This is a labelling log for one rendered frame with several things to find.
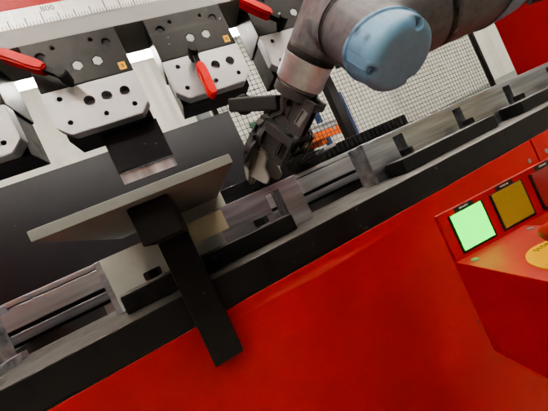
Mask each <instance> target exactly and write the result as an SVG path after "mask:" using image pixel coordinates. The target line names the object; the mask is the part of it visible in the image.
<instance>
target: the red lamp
mask: <svg viewBox="0 0 548 411"><path fill-rule="evenodd" d="M530 175H531V177H532V179H533V182H534V184H535V186H536V188H537V191H538V193H539V195H540V198H541V200H542V202H543V204H544V206H545V207H547V206H548V166H546V167H544V168H542V169H540V170H538V171H536V172H534V173H532V174H530Z"/></svg>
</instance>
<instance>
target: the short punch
mask: <svg viewBox="0 0 548 411"><path fill-rule="evenodd" d="M101 138H102V140H103V141H104V144H105V146H106V149H107V150H108V153H109V155H110V157H111V158H112V160H113V164H114V165H115V167H116V169H117V172H118V174H119V175H120V176H121V177H122V181H123V183H124V184H125V185H126V184H128V183H132V182H134V181H136V180H139V179H142V178H145V177H147V176H149V175H153V174H156V173H157V172H160V171H163V170H166V169H169V168H171V167H173V166H177V165H178V164H177V162H176V160H175V158H174V156H173V153H172V152H171V150H170V147H169V144H168V143H167V141H166V138H165V136H164V135H163V132H162V130H161V127H160V126H159V124H158V122H157V119H156V118H154V119H151V120H148V121H145V122H141V123H139V124H136V125H133V126H128V127H126V128H123V129H120V130H116V131H114V132H111V133H107V134H105V135H101Z"/></svg>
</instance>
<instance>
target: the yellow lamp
mask: <svg viewBox="0 0 548 411"><path fill-rule="evenodd" d="M491 196H492V198H493V201H494V203H495V205H496V207H497V210H498V212H499V214H500V216H501V218H502V221H503V223H504V225H505V227H506V228H508V227H510V226H512V225H514V224H515V223H518V222H519V221H521V220H523V219H525V218H527V217H528V216H530V215H531V214H534V213H535V212H534V210H533V207H532V205H531V203H530V200H529V199H528V196H527V193H526V192H525V190H524V187H523V184H522V183H521V181H520V180H519V181H517V182H515V183H513V184H512V185H510V186H508V187H506V188H503V189H502V190H500V191H498V192H495V193H494V194H493V195H491Z"/></svg>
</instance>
